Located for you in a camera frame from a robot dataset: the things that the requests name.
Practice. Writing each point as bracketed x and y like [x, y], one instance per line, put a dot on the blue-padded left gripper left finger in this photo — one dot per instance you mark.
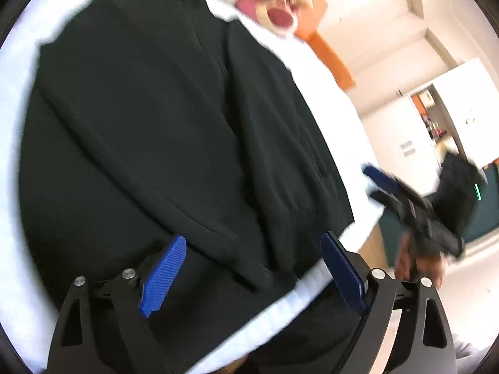
[136, 298]

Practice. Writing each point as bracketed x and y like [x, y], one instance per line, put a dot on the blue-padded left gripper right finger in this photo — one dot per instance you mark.
[368, 292]

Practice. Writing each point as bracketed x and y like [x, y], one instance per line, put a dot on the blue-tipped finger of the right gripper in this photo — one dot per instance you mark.
[385, 182]

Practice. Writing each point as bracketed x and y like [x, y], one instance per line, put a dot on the black garment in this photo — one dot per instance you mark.
[152, 119]

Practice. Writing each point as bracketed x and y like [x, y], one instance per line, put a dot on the person's right hand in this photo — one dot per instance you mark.
[433, 266]

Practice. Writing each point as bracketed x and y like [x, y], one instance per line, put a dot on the white wardrobe cabinet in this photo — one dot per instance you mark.
[457, 111]

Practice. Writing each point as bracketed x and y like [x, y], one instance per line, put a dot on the light blue quilted bed cover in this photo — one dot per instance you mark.
[27, 315]

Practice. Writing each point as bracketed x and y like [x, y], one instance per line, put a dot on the pink bear plush pillow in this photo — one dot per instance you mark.
[275, 15]

